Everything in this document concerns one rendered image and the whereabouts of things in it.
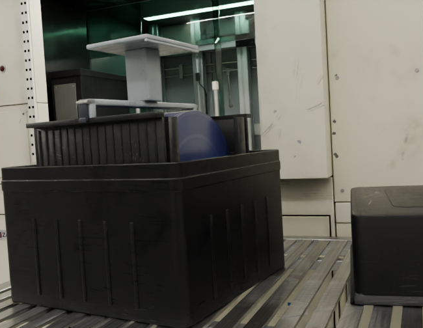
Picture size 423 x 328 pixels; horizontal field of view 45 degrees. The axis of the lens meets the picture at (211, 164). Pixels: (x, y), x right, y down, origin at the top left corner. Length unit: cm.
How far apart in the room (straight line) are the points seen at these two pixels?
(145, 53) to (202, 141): 14
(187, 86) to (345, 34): 116
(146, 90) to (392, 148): 48
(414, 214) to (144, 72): 37
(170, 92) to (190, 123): 144
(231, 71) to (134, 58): 130
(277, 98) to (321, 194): 20
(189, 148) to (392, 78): 45
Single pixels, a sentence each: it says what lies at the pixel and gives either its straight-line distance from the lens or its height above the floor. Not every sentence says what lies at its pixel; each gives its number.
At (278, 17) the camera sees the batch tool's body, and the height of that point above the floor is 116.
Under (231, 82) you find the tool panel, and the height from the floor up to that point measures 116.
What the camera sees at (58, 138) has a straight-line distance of 67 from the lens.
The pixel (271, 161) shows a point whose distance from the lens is 72.
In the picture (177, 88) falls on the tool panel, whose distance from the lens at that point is 208.
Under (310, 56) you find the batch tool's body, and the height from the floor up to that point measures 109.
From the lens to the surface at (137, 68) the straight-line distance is 70.
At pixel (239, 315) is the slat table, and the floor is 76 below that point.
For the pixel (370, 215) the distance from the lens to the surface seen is 59.
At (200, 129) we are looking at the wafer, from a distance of 67.
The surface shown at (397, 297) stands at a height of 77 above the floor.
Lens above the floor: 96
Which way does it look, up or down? 3 degrees down
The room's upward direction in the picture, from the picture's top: 3 degrees counter-clockwise
